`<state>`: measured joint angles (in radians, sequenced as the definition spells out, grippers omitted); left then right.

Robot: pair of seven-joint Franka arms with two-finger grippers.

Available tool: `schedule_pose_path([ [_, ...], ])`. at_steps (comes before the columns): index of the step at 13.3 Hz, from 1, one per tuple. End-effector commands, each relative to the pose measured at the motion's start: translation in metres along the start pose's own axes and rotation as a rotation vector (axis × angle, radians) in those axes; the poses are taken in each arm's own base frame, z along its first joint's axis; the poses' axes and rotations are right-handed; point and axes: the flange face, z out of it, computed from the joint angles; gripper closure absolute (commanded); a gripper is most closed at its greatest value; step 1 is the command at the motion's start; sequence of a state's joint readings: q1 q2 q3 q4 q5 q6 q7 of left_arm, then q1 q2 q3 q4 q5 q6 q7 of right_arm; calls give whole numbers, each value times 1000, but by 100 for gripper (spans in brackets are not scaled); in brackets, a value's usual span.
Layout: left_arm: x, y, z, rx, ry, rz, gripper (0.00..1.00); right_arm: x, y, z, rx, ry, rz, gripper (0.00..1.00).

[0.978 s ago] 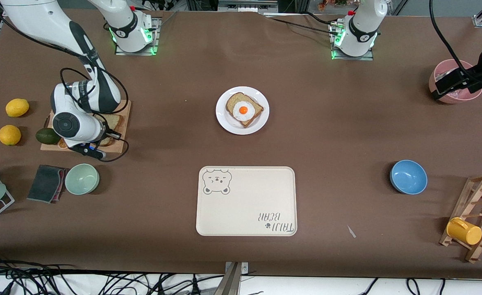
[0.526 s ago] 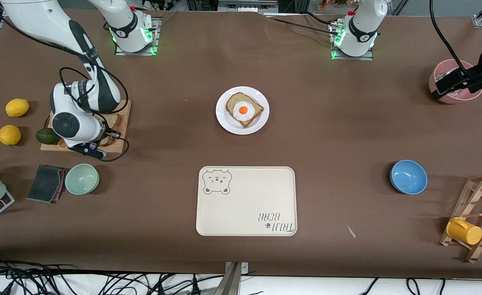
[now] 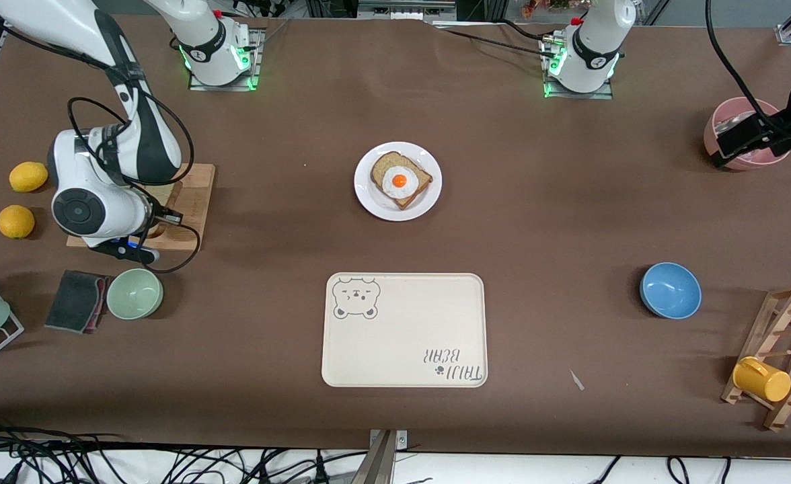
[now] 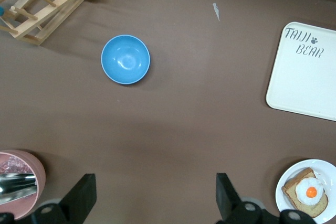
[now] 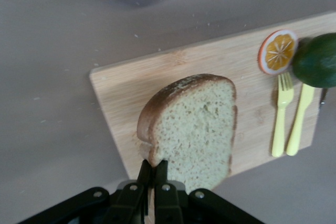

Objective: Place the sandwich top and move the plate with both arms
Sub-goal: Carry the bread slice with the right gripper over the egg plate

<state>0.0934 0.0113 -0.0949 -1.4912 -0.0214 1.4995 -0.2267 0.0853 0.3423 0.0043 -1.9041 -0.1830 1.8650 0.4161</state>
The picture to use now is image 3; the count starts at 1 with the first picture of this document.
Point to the fried egg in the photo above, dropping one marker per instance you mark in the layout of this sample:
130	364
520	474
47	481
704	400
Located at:
399	181

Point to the white round plate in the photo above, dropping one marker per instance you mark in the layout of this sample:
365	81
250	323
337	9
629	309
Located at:
368	195

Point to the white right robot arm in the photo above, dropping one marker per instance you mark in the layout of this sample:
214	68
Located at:
79	27

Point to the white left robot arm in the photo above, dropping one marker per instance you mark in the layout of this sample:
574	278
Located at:
597	40

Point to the pink bowl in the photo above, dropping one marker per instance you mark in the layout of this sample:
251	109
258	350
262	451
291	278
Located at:
765	160

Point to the blue bowl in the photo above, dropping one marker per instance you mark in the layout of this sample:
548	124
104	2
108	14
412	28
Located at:
671	290

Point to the yellow mug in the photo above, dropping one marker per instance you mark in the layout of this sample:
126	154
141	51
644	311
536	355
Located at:
762	380

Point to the grey tape scrap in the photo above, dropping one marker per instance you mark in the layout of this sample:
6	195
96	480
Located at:
576	380

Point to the cream bear print tray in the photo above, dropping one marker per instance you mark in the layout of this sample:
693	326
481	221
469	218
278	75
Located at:
402	349

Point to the wooden cutting board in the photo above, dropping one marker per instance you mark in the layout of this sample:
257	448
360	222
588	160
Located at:
197	195

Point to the pale green bowl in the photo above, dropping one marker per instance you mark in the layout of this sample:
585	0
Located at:
134	294

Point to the grey folded cloth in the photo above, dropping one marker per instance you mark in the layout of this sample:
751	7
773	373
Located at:
72	302

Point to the yellow lemon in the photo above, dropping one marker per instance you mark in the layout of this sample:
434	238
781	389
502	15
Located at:
16	222
28	177

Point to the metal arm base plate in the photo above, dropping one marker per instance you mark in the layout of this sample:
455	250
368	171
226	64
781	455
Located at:
604	95
254	84

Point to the metal table edge bracket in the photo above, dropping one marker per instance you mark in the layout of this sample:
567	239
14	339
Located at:
382	457

